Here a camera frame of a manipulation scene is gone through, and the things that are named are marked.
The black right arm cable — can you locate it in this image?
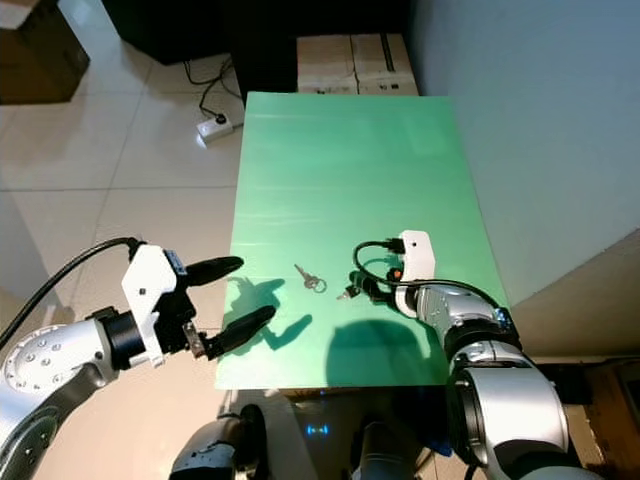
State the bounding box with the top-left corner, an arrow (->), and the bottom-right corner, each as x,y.
352,239 -> 513,316

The black cabinet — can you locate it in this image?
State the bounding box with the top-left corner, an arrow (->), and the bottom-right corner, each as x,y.
228,0 -> 413,96

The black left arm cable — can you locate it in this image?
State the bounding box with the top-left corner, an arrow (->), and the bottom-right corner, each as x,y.
0,236 -> 148,346

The blue cloth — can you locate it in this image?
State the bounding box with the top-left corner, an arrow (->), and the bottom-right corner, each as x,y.
422,420 -> 456,461

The silver key with ring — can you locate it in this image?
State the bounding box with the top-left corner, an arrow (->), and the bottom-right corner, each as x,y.
293,262 -> 328,295

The robot leg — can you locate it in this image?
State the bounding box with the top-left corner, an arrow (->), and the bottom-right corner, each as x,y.
168,413 -> 266,480
348,420 -> 423,480

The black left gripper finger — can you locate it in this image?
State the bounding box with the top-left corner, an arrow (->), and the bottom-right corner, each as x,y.
186,255 -> 247,285
205,304 -> 278,361

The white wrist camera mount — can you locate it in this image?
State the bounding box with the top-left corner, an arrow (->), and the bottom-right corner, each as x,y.
121,242 -> 191,367
397,229 -> 437,301

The black floor power cable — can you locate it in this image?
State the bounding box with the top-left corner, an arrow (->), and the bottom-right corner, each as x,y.
182,58 -> 249,126

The left robot leg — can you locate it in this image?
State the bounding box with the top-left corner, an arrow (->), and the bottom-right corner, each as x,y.
168,413 -> 266,480

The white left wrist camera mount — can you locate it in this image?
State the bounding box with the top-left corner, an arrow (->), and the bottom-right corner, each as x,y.
121,242 -> 191,367

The open brown cardboard box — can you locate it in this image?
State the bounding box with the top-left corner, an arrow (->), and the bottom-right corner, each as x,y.
0,0 -> 92,107

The sealed cardboard box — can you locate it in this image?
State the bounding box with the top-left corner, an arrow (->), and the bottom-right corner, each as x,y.
353,32 -> 420,96
295,35 -> 361,96

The white power strip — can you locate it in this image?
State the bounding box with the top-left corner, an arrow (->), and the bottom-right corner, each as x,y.
197,114 -> 235,142

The brown box with device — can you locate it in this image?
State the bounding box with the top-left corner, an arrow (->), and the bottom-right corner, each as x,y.
585,362 -> 640,476

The black case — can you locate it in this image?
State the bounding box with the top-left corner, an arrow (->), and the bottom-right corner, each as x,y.
100,0 -> 231,66

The right robot leg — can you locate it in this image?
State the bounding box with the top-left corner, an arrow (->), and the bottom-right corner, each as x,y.
348,420 -> 423,480

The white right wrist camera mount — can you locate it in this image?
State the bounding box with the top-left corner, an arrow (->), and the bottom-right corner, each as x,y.
397,229 -> 437,301

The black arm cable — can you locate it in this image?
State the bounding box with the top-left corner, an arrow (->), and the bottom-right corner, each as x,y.
352,239 -> 513,316
0,236 -> 148,346

